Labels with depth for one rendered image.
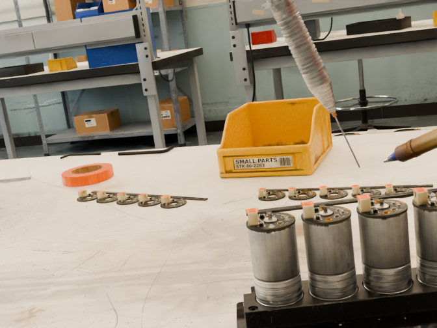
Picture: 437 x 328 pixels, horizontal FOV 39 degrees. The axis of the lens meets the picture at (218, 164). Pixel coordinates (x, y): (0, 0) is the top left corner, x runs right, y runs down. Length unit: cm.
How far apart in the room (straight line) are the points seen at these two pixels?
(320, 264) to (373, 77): 445
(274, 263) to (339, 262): 3
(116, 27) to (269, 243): 259
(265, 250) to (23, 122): 553
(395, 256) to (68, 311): 20
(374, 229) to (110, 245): 25
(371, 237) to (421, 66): 443
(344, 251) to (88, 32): 267
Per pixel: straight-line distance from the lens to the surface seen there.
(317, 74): 29
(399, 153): 30
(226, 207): 55
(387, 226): 31
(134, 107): 525
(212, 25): 493
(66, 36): 299
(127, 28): 285
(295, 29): 28
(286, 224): 31
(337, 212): 32
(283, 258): 31
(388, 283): 32
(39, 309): 42
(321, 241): 31
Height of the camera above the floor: 92
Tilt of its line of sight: 13 degrees down
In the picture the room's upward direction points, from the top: 8 degrees counter-clockwise
